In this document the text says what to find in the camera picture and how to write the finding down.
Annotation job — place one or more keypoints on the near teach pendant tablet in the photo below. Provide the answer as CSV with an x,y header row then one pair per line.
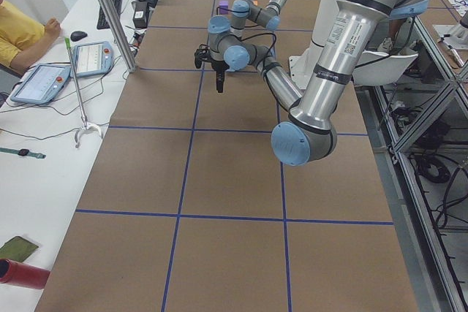
x,y
42,84

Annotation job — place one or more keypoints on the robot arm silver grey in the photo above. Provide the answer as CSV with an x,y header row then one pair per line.
x,y
265,15
308,133

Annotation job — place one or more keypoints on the teal smart watch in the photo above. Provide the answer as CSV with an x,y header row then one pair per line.
x,y
24,152

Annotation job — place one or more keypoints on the white pedestal column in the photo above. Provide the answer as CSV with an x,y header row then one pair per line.
x,y
301,67

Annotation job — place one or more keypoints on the green handled grabber stick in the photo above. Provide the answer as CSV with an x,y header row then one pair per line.
x,y
87,126

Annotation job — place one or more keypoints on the aluminium frame post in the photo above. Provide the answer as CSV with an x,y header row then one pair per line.
x,y
118,33

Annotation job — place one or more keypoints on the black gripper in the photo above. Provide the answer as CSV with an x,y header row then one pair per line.
x,y
219,67

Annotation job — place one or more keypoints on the red bottle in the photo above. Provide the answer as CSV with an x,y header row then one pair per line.
x,y
23,275

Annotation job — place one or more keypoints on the person in yellow shirt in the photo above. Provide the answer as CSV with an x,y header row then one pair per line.
x,y
23,39

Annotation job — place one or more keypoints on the black power adapter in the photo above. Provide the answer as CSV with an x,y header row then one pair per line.
x,y
141,14

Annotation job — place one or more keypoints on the far teach pendant tablet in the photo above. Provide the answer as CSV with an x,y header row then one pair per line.
x,y
92,58

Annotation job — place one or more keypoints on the white chair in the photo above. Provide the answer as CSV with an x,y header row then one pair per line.
x,y
377,68

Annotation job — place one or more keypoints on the green bean bag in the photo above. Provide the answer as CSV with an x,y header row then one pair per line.
x,y
18,249

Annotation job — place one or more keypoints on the purple block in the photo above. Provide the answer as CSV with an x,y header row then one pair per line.
x,y
223,7

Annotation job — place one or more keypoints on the teach pendant tablet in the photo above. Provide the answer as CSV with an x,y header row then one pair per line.
x,y
42,84
92,58

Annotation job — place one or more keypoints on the black computer mouse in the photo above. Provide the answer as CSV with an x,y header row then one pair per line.
x,y
76,36

